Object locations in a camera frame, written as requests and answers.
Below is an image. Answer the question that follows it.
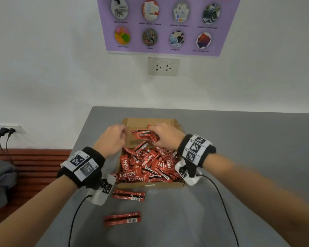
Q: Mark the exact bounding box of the person's right hand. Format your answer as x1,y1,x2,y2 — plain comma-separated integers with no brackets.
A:
148,123,186,151

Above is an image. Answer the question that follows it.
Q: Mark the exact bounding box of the red coffee stick packet bundle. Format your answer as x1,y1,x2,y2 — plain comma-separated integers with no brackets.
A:
131,125,160,143

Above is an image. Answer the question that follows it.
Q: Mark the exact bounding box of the pile of red sachets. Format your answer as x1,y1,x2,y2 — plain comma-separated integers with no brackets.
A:
111,140,182,183

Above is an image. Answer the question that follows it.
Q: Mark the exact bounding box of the purple poster with round pictures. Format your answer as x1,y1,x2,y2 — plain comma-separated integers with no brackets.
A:
96,0,242,57

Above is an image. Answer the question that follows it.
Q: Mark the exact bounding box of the brown cardboard box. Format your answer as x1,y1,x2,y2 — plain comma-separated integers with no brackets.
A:
115,118,186,190

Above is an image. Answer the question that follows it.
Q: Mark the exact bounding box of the person's right forearm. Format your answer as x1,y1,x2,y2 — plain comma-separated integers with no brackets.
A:
203,153,309,247

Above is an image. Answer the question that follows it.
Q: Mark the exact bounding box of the white wall socket plate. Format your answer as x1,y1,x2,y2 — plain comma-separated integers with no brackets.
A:
0,123,27,135

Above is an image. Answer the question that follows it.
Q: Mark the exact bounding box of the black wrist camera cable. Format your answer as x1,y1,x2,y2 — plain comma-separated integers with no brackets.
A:
196,174,240,247
68,195,93,247

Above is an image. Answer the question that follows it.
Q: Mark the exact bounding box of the brown wooden slatted bench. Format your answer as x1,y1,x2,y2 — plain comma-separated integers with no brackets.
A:
0,149,72,230

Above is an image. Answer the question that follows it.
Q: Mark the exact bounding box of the grey cloth bag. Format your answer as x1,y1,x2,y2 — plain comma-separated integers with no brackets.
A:
0,160,18,213

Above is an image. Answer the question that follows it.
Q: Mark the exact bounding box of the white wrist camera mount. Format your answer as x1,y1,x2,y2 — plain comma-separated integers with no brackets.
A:
87,173,116,206
175,159,202,186

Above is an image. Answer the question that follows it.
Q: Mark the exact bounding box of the black wrist band with markers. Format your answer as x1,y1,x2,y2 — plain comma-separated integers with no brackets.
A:
57,146,106,190
177,134,217,178

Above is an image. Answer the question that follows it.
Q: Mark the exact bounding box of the person's left hand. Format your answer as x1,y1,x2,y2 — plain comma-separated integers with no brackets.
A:
93,124,128,160

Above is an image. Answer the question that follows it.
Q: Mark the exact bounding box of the person's left forearm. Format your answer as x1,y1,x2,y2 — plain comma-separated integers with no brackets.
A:
0,175,78,247

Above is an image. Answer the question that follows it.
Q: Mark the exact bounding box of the white double wall socket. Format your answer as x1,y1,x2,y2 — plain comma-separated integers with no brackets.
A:
147,57,180,77

